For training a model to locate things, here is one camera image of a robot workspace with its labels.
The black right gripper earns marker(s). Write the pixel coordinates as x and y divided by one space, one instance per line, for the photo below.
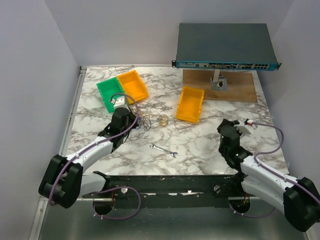
227 122

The green plastic bin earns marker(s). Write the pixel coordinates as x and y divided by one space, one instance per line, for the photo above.
107 89

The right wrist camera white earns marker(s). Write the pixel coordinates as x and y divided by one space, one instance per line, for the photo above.
248 128

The wooden base board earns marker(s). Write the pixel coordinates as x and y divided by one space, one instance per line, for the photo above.
240 85

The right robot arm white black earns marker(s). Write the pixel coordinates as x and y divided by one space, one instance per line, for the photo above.
298 199

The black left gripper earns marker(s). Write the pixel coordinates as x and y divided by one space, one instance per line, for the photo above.
133 117

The blue network switch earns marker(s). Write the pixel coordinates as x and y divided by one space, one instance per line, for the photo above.
225 46

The aluminium table frame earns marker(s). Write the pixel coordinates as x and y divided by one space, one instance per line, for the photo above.
196 145

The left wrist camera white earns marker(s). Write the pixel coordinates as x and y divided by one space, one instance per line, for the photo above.
120 102

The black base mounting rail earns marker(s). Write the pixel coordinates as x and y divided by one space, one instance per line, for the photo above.
168 191

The yellow bin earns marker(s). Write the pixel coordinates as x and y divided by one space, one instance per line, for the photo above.
190 104
133 85

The silver open-end wrench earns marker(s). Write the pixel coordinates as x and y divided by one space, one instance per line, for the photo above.
172 153

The metal switch stand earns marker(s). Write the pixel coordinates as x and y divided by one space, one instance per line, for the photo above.
218 82

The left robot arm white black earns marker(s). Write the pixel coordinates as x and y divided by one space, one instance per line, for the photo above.
62 180

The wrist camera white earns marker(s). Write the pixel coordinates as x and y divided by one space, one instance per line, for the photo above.
120 102
248 128

